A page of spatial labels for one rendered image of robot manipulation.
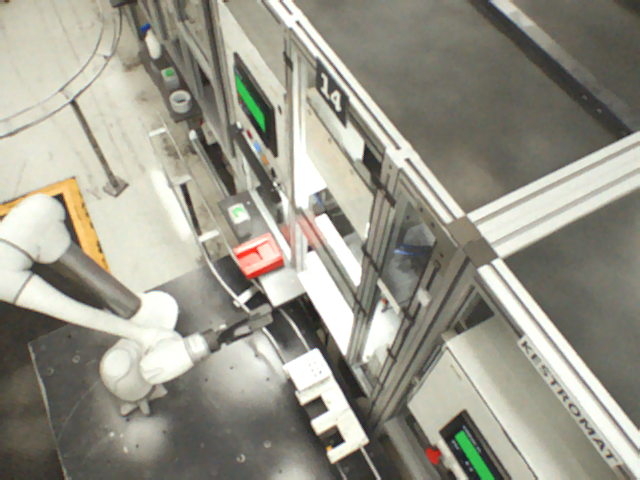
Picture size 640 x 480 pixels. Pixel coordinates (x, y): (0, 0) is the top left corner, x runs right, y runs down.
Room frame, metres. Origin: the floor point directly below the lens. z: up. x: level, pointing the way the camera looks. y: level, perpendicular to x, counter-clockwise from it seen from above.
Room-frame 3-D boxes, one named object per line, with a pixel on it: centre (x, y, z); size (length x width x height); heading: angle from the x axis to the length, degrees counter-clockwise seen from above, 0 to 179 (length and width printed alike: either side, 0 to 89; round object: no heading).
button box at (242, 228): (1.12, 0.31, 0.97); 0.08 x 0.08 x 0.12; 30
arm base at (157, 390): (0.51, 0.67, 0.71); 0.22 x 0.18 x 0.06; 30
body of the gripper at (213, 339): (0.58, 0.31, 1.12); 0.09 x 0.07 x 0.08; 120
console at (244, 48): (1.18, 0.10, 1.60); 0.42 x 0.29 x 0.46; 30
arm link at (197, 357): (0.54, 0.37, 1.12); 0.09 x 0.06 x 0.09; 30
